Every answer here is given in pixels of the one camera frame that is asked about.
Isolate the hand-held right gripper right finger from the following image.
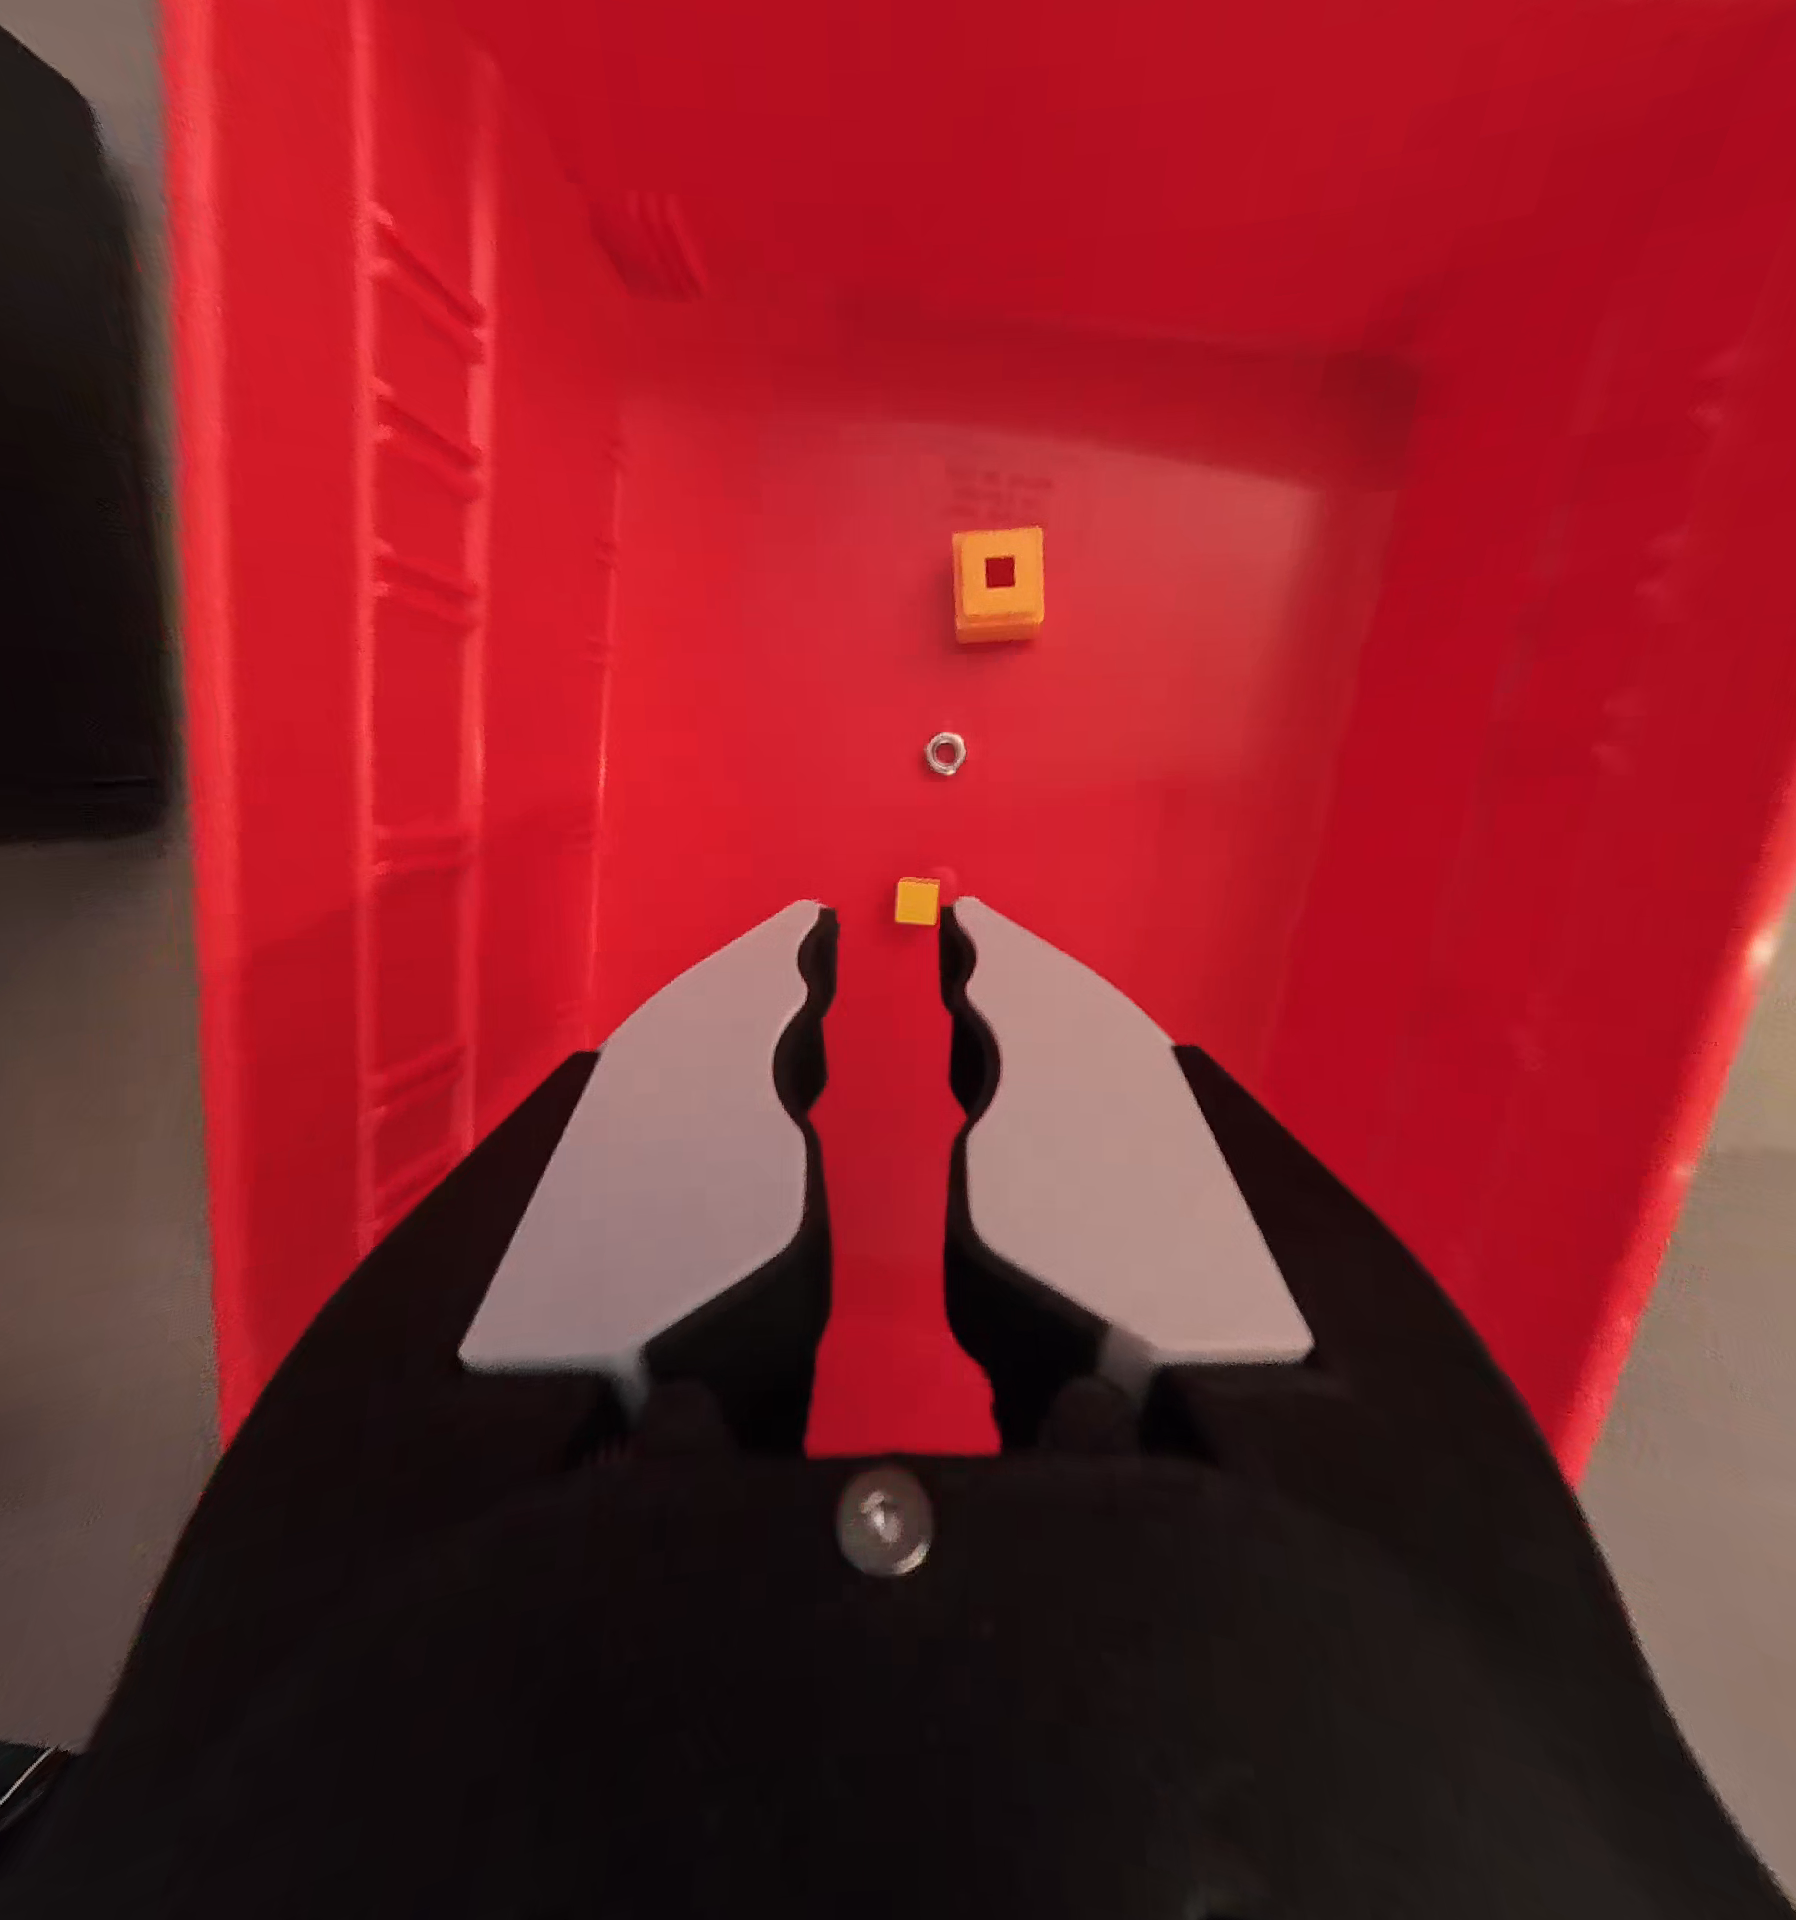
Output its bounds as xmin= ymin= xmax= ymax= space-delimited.
xmin=944 ymin=896 xmax=1321 ymax=1373

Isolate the red plastic bin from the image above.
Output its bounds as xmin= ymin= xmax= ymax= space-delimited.
xmin=158 ymin=0 xmax=1796 ymax=1477

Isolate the orange cube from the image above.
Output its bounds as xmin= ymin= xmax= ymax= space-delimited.
xmin=950 ymin=526 xmax=1051 ymax=646

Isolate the black drawer cabinet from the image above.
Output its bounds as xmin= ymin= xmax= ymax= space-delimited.
xmin=0 ymin=0 xmax=182 ymax=847

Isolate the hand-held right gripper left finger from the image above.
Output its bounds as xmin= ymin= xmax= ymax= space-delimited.
xmin=465 ymin=902 xmax=840 ymax=1375

